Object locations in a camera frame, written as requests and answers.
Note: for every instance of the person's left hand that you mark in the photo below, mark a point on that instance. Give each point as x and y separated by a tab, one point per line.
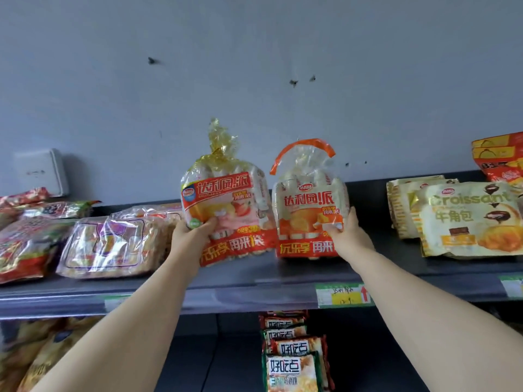
188	240

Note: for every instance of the person's right hand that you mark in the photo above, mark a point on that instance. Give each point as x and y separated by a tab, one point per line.
350	240

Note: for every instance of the person's right thumb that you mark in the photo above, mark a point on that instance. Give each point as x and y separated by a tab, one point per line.
333	229

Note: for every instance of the person's left thumb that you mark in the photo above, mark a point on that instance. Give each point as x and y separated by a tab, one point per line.
207	224

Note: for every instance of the pie bag with gold tie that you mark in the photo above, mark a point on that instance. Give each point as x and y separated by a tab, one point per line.
231	208

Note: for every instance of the person's right forearm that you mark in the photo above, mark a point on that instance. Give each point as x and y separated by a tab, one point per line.
433	322

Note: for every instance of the person's left forearm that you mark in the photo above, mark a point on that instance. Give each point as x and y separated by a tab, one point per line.
122	334

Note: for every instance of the clear biscuit packet red label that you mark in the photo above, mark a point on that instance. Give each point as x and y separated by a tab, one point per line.
155	212

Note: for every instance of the green price tag with arrow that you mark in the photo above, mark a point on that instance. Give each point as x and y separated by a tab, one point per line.
343	295

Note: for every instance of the dark metal shelf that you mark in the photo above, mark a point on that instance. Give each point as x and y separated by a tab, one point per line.
245	285

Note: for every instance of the cream croissant packet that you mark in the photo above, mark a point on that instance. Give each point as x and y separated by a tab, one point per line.
402	204
474	220

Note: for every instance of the red-edged biscuit packet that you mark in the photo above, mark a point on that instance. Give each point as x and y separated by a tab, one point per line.
282	322
298	347
286	312

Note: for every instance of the clear biscuit packet purple label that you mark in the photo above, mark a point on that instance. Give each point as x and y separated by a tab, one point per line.
114	249

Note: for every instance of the dark lower shelf board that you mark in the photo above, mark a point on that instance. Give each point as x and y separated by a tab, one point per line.
220	363

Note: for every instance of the green and red snack packet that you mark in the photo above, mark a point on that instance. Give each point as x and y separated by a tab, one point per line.
57	209

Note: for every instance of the large red snack packet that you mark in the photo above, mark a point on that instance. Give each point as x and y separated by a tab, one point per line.
28	249

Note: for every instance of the red and yellow snack bag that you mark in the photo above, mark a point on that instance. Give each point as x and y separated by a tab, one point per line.
500	159

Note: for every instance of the small red snack packet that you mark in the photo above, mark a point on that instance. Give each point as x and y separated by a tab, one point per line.
24	196

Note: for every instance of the yellow snack packet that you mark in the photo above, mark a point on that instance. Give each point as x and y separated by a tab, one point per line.
45	355
24	334

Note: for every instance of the white wall box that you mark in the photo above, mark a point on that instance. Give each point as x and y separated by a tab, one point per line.
41	173

